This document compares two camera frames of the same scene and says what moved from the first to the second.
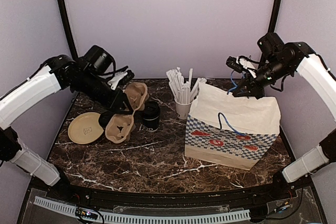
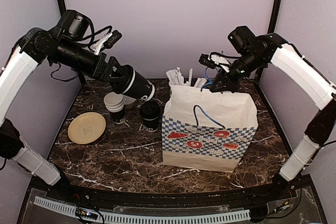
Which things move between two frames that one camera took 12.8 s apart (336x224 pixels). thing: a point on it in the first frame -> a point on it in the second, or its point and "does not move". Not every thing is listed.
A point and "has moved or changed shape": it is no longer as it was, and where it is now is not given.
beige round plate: x=85 y=128 does not move
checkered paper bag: x=228 y=130 has moved or changed shape
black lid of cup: x=151 y=110 does not move
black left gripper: x=115 y=103 -> x=105 y=75
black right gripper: x=253 y=89 -> x=229 y=83
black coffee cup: x=104 y=119 -> x=133 y=84
